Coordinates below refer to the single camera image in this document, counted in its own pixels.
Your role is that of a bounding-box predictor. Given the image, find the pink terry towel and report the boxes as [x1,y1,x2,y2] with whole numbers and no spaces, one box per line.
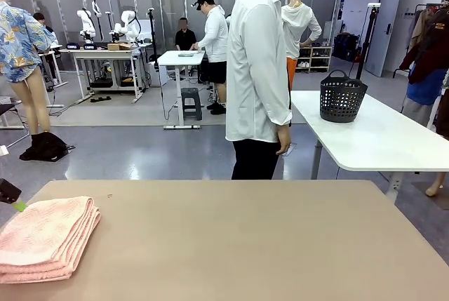
[0,195,102,285]

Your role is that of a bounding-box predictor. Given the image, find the person's right forearm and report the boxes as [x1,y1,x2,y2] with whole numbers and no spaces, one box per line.
[268,100,293,133]

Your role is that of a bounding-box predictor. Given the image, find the person's right hand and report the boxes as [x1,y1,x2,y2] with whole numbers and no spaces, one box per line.
[276,126,293,156]

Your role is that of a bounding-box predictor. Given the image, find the black seat white chair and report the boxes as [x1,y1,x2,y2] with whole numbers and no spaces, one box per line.
[0,102,32,148]

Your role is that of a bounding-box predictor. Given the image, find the mannequin in floral shirt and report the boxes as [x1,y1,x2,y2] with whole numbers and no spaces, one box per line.
[0,0,60,138]

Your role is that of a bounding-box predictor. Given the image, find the white workbench with robots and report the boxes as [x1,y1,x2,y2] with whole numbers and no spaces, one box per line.
[58,45,149,105]

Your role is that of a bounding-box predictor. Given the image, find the person with dark hair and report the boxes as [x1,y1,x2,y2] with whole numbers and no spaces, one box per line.
[32,12,58,37]

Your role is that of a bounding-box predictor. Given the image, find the grey plastic stool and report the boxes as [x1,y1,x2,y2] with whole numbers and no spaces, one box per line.
[180,87,203,121]

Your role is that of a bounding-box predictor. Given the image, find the black tripod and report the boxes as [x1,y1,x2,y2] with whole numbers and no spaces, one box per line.
[146,7,159,64]

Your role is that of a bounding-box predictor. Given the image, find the white standing desk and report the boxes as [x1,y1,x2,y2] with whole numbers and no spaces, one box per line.
[156,50,206,131]

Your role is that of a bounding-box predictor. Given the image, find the seated person in black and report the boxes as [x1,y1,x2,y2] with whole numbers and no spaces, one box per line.
[174,17,198,51]

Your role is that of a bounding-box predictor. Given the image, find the man with black cap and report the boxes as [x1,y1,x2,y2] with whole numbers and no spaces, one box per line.
[194,0,230,116]

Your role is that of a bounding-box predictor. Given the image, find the person in white shirt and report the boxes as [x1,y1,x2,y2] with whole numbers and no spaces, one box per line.
[225,0,302,181]

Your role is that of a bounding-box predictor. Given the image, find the wooden shoe shelf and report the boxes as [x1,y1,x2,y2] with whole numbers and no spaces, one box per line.
[296,45,333,73]

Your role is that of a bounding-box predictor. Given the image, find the mannequin in white hoodie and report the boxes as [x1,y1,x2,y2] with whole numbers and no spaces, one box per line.
[281,0,323,92]

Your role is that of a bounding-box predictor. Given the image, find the black perforated laundry basket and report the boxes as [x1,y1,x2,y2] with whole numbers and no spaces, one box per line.
[319,69,369,123]

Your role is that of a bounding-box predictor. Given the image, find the black luggage bags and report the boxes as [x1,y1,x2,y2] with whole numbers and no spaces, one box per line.
[333,33,361,62]

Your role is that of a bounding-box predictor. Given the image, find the large white rounded table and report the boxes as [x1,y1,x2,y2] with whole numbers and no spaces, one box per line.
[290,89,449,204]

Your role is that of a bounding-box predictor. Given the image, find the black stand with white head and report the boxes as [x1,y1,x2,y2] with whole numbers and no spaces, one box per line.
[354,2,382,81]

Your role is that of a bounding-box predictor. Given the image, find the grey door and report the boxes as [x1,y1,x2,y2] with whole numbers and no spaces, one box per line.
[363,0,403,78]

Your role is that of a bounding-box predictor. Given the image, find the bare mannequin foot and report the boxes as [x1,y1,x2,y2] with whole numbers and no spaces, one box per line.
[424,170,447,198]

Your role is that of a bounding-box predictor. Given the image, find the blue hanging garment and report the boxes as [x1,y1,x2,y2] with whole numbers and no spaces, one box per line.
[406,63,449,106]

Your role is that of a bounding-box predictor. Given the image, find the beige hanging coat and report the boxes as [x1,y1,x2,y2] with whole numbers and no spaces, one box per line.
[406,8,428,53]

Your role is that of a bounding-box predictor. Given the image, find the dark brown hanging jacket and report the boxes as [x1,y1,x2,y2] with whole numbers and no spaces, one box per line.
[398,6,449,85]

